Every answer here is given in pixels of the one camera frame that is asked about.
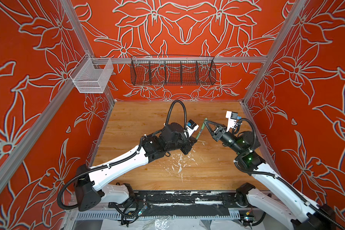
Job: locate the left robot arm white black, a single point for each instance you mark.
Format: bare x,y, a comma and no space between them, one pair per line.
92,184

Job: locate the clear plastic bin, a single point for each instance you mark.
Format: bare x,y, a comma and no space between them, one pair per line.
91,75

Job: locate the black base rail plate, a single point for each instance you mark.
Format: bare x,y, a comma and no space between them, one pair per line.
188,197

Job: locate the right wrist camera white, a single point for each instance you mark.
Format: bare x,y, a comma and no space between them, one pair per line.
232,118

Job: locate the dark green pen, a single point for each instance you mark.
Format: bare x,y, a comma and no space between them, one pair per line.
201,130

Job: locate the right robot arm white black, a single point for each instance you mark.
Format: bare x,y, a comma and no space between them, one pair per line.
292,209

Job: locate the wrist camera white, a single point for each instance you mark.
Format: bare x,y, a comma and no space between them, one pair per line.
232,118
191,127

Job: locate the black wire mesh basket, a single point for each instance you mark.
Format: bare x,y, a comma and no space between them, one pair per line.
172,73

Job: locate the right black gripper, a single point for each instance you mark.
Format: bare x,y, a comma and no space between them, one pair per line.
218,132

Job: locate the aluminium frame rail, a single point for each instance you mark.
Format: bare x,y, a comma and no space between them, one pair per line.
128,60
21,151
288,23

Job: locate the aluminium frame rail left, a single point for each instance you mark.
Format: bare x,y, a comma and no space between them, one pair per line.
21,151

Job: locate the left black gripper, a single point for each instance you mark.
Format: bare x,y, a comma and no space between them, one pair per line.
189,144

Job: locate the aluminium frame rail right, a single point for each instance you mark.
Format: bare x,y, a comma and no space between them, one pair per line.
288,23

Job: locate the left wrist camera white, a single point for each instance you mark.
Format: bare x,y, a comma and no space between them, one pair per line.
191,127

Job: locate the aluminium frame rail back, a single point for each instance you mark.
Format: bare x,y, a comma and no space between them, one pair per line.
128,60

